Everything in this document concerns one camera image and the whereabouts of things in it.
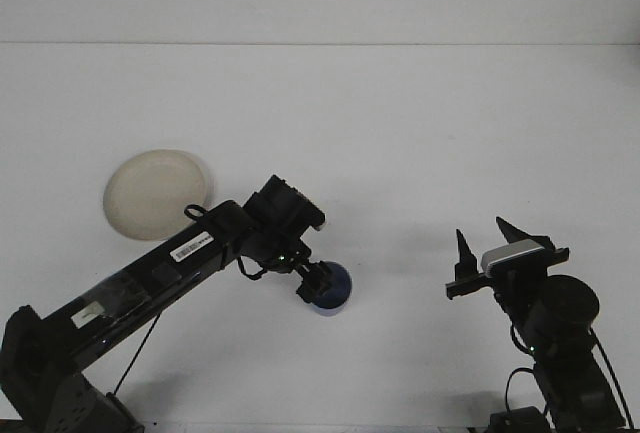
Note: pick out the pale round plate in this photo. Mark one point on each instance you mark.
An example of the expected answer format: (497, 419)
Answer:
(150, 188)

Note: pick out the pale blue cup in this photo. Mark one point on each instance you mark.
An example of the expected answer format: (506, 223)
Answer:
(340, 285)

